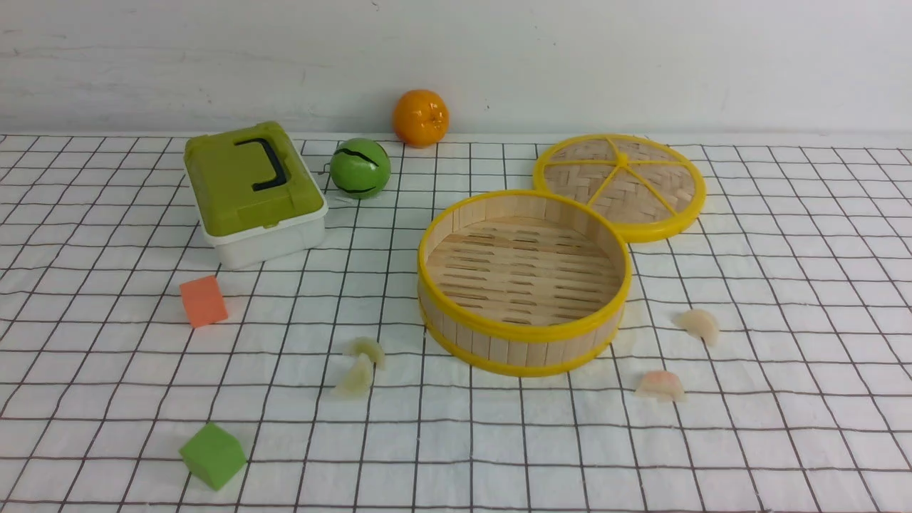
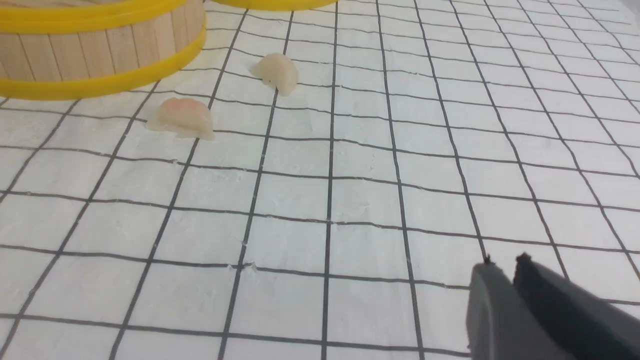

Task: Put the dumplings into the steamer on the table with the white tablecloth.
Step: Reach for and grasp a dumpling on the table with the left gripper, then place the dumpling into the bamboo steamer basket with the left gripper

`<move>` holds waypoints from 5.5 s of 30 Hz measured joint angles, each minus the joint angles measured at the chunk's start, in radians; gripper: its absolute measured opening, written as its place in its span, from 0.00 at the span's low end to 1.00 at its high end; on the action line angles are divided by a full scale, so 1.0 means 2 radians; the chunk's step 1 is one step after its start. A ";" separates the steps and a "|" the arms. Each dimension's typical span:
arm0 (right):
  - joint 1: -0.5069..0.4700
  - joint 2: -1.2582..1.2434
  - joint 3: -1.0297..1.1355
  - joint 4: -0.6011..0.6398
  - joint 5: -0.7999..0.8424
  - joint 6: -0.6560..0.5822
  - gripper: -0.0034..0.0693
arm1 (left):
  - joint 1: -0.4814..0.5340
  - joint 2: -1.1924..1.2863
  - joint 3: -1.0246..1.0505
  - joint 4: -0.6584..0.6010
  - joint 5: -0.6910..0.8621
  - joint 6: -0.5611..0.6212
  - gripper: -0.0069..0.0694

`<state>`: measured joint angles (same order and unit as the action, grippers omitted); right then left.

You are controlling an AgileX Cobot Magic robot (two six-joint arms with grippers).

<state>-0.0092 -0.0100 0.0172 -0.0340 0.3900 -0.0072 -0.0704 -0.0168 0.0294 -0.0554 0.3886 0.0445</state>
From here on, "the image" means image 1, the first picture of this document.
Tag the pale green dumpling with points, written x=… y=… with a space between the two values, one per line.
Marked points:
x=357 y=381
x=369 y=347

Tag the pink dumpling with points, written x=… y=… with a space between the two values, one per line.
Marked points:
x=661 y=385

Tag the white dumpling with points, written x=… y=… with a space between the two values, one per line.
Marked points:
x=699 y=324

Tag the bamboo steamer tray yellow rim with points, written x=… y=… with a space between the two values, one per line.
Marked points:
x=522 y=283

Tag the bamboo steamer lid yellow rim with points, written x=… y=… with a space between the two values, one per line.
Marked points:
x=648 y=191

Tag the green toy watermelon ball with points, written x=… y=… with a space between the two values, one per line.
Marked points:
x=360 y=167

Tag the orange toy fruit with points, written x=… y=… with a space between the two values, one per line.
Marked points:
x=420 y=118

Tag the green white lidded box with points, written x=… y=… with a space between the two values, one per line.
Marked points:
x=254 y=195

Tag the orange foam cube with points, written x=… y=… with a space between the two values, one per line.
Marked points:
x=203 y=301

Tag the green foam cube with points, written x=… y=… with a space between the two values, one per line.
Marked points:
x=213 y=455

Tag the white grid tablecloth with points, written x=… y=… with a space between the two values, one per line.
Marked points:
x=802 y=254

